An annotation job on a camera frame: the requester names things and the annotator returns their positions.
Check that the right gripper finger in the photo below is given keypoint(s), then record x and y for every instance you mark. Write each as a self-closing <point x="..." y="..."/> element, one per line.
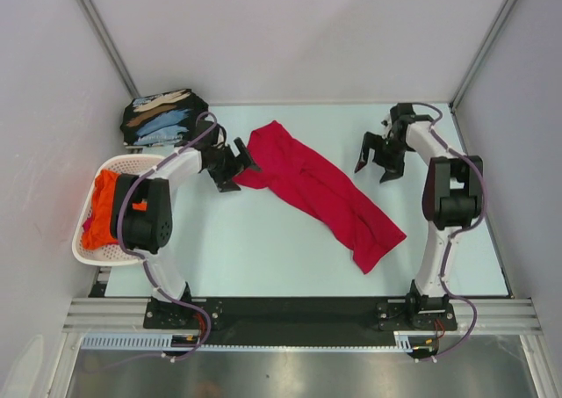
<point x="371" y="142"/>
<point x="393" y="171"/>

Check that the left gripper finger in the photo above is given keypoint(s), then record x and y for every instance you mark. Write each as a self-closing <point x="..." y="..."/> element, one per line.
<point x="244" y="160"/>
<point x="228" y="186"/>

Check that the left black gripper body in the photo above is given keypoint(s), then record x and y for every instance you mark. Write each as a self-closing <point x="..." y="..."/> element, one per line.
<point x="225" y="164"/>

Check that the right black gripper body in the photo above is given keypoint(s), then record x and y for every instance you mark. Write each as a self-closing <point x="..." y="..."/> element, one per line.
<point x="390" y="143"/>

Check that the red t shirt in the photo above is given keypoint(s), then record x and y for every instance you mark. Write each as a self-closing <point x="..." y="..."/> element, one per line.
<point x="306" y="180"/>

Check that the black printed t shirt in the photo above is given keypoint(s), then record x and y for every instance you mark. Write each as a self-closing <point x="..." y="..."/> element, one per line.
<point x="161" y="119"/>

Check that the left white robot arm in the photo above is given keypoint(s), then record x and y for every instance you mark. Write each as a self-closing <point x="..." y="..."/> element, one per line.
<point x="142" y="220"/>

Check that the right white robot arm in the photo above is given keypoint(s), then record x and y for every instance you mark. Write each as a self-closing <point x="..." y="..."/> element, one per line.
<point x="453" y="202"/>

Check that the white plastic basket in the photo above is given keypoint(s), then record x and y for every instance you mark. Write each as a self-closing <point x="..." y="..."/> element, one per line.
<point x="110" y="255"/>

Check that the orange t shirt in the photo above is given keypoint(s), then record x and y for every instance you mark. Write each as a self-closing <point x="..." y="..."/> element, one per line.
<point x="102" y="199"/>

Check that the pink garment in basket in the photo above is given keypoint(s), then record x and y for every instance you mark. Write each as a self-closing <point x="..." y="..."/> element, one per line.
<point x="87" y="224"/>

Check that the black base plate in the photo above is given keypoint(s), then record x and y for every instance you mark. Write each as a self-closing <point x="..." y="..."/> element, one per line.
<point x="299" y="321"/>

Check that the white slotted cable duct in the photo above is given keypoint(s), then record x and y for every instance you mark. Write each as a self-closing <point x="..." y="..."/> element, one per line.
<point x="172" y="342"/>

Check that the aluminium frame rail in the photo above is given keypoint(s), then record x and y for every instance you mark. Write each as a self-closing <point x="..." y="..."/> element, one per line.
<point x="495" y="316"/>

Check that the left aluminium corner post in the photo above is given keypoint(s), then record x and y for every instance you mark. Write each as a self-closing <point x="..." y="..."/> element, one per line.
<point x="99" y="27"/>

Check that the aluminium corner post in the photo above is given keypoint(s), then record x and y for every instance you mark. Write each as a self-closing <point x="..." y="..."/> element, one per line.
<point x="99" y="27"/>
<point x="491" y="37"/>

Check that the right aluminium corner post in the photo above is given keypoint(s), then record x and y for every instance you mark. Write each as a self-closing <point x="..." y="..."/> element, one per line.
<point x="491" y="37"/>

